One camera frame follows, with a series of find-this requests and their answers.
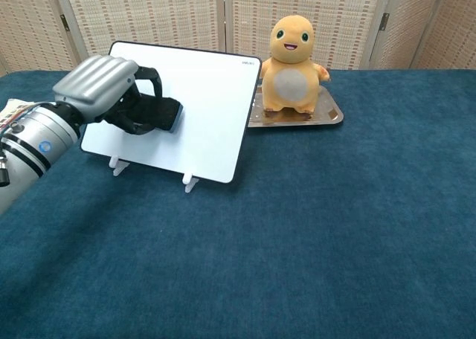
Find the woven folding screen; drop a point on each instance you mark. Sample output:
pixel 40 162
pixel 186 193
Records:
pixel 238 23

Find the metal tray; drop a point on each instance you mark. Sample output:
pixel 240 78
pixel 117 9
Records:
pixel 327 114

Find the black oval object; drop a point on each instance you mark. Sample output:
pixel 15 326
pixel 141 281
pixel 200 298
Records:
pixel 169 114

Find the orange dinosaur plush toy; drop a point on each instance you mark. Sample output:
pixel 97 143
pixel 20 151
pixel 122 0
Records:
pixel 292 67

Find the colourful card box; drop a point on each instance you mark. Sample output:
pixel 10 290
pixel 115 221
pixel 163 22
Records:
pixel 13 113

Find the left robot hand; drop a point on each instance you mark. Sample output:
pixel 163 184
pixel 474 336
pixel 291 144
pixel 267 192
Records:
pixel 108 93

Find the white board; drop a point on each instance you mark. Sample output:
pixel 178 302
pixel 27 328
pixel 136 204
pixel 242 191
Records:
pixel 201 123

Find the black screen hinge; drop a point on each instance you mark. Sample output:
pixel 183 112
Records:
pixel 384 21
pixel 64 22

